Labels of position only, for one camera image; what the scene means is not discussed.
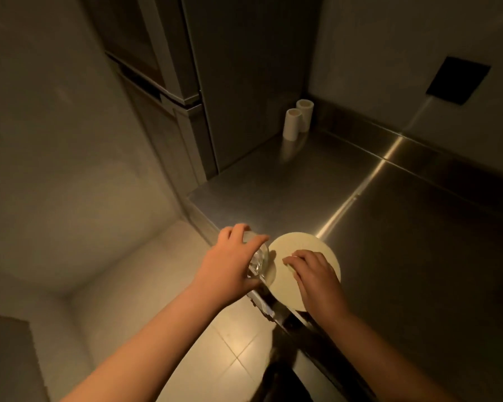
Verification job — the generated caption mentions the person's right hand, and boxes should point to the person's right hand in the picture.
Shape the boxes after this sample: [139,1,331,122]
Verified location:
[282,248,353,327]

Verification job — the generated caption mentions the person's left hand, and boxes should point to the person's left hand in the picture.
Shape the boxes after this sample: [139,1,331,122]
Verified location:
[191,223,271,308]

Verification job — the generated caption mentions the short clear drinking glass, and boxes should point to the short clear drinking glass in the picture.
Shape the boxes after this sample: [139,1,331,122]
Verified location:
[243,231,277,285]

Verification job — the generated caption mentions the cream round kettle lid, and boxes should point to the cream round kettle lid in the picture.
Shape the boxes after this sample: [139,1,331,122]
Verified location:
[264,232,341,313]

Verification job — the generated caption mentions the person's right forearm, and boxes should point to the person's right forearm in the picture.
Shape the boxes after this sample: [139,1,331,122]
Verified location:
[320,312,462,402]

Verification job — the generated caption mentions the person's left forearm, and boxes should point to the person's left forearm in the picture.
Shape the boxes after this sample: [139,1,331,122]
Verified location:
[60,284,227,402]

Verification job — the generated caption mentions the white paper roll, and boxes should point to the white paper roll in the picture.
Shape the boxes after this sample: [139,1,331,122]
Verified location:
[282,108,304,142]
[296,99,315,133]

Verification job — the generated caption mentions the black wall socket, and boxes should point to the black wall socket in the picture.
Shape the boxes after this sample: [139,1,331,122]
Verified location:
[425,56,492,107]

